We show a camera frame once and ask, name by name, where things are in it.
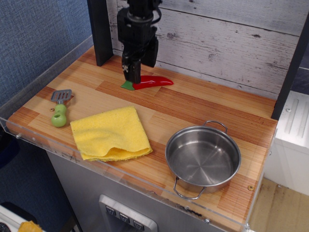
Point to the black vertical post right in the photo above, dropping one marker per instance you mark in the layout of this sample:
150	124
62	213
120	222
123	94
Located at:
292	71

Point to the white ribbed appliance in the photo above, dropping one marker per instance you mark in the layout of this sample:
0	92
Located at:
288	160

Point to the black vertical post left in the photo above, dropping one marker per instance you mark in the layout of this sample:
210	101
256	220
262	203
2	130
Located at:
100	27

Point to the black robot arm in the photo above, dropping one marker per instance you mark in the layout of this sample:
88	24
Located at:
148	4

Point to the clear acrylic table guard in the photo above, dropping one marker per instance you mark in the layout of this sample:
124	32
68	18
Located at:
146	184

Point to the silver toy fridge cabinet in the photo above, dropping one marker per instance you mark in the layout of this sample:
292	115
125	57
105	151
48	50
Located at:
83	188

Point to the green handled toy spatula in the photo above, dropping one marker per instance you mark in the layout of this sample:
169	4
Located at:
59	118

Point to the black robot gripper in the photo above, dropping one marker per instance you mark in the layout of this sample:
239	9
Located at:
137	33

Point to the red toy chili pepper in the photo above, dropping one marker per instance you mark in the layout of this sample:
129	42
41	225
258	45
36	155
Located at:
147	81

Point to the silver dispenser button panel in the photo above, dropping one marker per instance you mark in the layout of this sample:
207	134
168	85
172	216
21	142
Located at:
121	218

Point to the yellow folded towel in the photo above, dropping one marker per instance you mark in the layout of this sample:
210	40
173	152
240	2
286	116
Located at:
111	136

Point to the steel pot with handles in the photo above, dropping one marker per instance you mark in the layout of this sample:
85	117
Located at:
203	159

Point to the yellow cloth bottom corner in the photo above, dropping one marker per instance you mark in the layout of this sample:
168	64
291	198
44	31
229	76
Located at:
29	226

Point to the black vertical post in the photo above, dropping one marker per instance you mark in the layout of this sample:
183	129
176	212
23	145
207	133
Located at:
100	27
292	71

